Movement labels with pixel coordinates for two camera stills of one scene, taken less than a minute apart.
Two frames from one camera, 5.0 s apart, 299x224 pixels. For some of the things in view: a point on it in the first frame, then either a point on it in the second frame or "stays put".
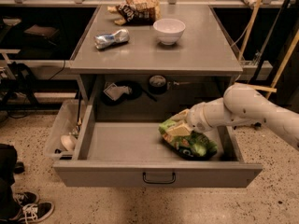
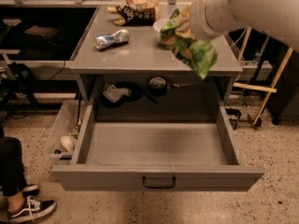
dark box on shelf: [51, 34] stays put
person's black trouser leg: [8, 207] to [12, 175]
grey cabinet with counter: [152, 71] stays put
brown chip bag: [142, 8] stays put
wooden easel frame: [273, 88] stays put
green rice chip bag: [195, 146] to [201, 56]
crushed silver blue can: [104, 40] stays put
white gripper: [197, 118] to [198, 20]
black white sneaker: [26, 198] to [11, 189]
